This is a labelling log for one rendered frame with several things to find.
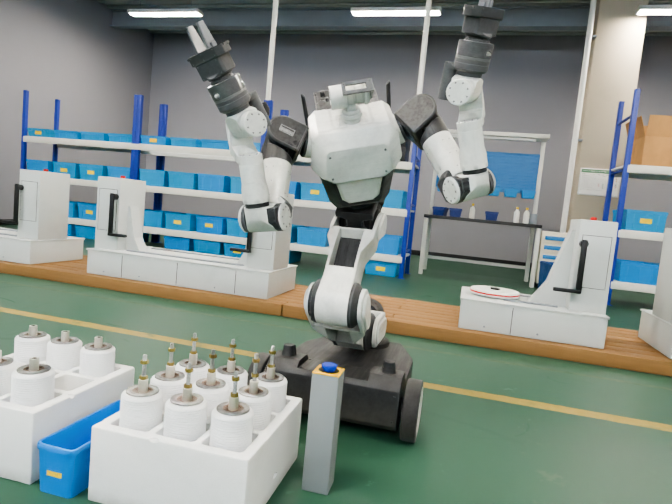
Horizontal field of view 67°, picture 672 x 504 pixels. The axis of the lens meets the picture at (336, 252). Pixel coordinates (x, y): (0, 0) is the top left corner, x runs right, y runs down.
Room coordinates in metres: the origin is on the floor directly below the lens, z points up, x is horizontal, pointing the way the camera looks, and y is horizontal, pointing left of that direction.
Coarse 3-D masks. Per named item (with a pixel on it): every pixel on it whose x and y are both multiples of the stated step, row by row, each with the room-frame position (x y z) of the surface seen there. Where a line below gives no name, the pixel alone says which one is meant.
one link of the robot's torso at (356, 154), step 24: (312, 120) 1.56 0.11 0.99; (336, 120) 1.53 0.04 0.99; (360, 120) 1.51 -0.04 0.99; (384, 120) 1.50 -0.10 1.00; (312, 144) 1.50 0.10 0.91; (336, 144) 1.48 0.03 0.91; (360, 144) 1.48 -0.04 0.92; (384, 144) 1.48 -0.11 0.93; (312, 168) 1.55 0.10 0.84; (336, 168) 1.52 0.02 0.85; (360, 168) 1.53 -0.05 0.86; (384, 168) 1.54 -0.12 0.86; (336, 192) 1.60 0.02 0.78; (360, 192) 1.60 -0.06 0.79; (384, 192) 1.63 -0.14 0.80
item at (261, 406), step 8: (240, 400) 1.19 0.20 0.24; (248, 400) 1.19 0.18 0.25; (256, 400) 1.19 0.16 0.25; (264, 400) 1.20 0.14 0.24; (256, 408) 1.19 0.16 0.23; (264, 408) 1.20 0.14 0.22; (256, 416) 1.19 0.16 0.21; (264, 416) 1.21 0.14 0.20; (256, 424) 1.19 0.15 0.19; (264, 424) 1.21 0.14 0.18
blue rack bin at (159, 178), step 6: (144, 174) 6.63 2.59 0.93; (150, 174) 6.61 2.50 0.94; (156, 174) 6.59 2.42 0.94; (162, 174) 6.57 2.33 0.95; (168, 174) 6.65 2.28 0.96; (144, 180) 6.64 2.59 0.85; (150, 180) 6.62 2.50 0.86; (156, 180) 6.60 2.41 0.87; (162, 180) 6.58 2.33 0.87; (168, 180) 6.67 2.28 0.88; (162, 186) 6.58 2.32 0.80; (168, 186) 6.68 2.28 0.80
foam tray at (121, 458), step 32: (288, 416) 1.28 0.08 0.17; (96, 448) 1.11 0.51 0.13; (128, 448) 1.09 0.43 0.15; (160, 448) 1.08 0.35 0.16; (192, 448) 1.06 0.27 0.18; (256, 448) 1.09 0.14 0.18; (288, 448) 1.31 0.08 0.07; (96, 480) 1.11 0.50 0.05; (128, 480) 1.09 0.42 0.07; (160, 480) 1.07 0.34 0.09; (192, 480) 1.06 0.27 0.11; (224, 480) 1.04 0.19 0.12; (256, 480) 1.09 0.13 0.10
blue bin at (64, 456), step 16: (96, 416) 1.32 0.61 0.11; (64, 432) 1.21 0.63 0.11; (80, 432) 1.26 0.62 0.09; (48, 448) 1.12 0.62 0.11; (64, 448) 1.12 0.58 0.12; (80, 448) 1.13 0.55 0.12; (48, 464) 1.13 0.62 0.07; (64, 464) 1.12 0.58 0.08; (80, 464) 1.13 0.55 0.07; (48, 480) 1.13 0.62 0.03; (64, 480) 1.12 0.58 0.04; (80, 480) 1.14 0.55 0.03; (64, 496) 1.12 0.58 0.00
